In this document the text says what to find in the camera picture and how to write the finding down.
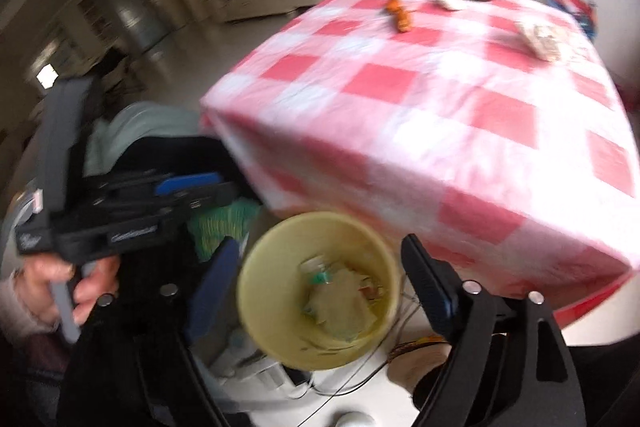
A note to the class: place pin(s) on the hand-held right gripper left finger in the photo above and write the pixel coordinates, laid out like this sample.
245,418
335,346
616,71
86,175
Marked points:
215,292

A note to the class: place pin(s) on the orange carrot toy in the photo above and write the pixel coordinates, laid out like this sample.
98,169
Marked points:
400,16

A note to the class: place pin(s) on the person's left hand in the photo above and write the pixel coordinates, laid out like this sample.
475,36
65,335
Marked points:
35,282

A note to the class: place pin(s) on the blue green snack bag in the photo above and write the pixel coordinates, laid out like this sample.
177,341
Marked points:
340,307

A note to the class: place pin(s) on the white plastic box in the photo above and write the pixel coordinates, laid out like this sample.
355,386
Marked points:
250,357

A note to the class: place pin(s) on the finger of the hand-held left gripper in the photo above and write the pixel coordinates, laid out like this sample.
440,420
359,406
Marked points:
190,183
210,199

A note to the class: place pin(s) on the red white checked tablecloth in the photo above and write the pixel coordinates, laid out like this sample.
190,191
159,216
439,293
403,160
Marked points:
425,107

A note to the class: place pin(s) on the white crumpled tissue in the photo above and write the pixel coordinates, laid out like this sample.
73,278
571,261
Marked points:
451,2

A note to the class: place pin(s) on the small orange peel piece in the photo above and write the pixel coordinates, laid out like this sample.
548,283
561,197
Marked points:
372,292

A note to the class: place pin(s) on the person's left forearm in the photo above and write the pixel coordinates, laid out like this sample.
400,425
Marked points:
15,312

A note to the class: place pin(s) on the green patterned cloth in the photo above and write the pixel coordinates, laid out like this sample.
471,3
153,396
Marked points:
220,227

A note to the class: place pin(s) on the yellow plastic bin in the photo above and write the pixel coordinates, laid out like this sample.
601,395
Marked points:
270,267

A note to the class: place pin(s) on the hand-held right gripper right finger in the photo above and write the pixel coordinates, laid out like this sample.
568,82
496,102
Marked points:
440,292

